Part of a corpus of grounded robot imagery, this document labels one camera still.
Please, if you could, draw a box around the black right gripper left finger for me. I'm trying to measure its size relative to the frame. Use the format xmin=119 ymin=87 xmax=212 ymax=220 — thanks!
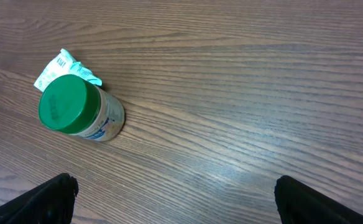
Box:
xmin=0 ymin=173 xmax=79 ymax=224

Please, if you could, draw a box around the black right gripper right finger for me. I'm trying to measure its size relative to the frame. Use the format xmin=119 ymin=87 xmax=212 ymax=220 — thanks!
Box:
xmin=274 ymin=175 xmax=363 ymax=224

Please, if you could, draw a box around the green lid jar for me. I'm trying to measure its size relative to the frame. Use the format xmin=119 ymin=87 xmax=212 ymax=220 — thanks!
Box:
xmin=38 ymin=75 xmax=125 ymax=141

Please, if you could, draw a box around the teal white snack packet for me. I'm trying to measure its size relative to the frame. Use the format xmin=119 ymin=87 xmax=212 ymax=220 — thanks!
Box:
xmin=34 ymin=49 xmax=103 ymax=92

